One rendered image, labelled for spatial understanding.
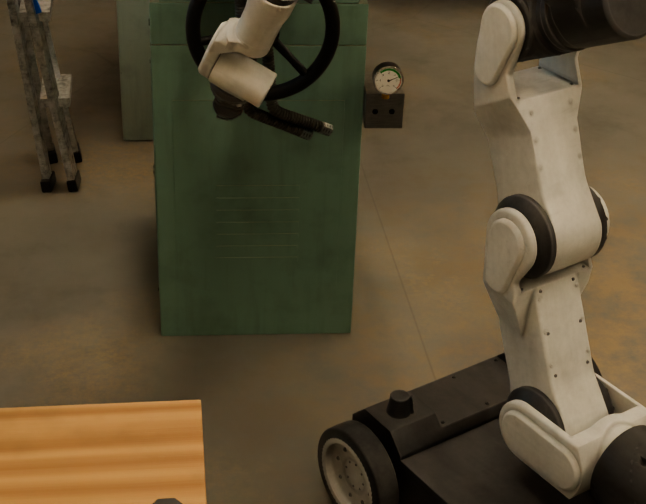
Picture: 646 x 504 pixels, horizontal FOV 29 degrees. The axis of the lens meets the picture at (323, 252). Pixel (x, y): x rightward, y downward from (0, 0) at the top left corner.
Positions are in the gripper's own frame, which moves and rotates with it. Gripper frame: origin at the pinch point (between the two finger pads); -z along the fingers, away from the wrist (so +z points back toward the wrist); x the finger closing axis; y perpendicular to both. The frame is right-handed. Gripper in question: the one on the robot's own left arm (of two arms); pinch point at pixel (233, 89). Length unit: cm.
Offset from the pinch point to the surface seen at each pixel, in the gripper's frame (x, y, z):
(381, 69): 14.9, -26.8, -18.0
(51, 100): -4, 48, -107
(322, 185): -9.6, -23.5, -38.1
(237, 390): -58, -19, -39
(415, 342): -37, -56, -54
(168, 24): 11.0, 16.6, -20.2
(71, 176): -22, 38, -118
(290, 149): -4.6, -14.5, -33.8
